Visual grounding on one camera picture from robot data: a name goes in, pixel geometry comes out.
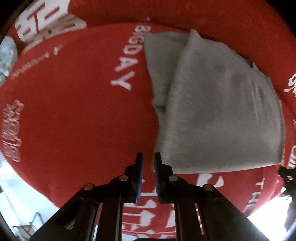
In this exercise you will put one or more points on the grey small garment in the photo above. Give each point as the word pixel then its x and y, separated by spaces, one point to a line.
pixel 217 112

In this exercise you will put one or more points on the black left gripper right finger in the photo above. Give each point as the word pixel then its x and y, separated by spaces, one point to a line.
pixel 189 202

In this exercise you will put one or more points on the white floral cloth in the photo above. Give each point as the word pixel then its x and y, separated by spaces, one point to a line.
pixel 8 55

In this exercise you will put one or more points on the red printed bed cover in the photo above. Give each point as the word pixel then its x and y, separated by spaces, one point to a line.
pixel 77 106

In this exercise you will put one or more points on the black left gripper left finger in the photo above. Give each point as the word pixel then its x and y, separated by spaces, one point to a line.
pixel 101 216

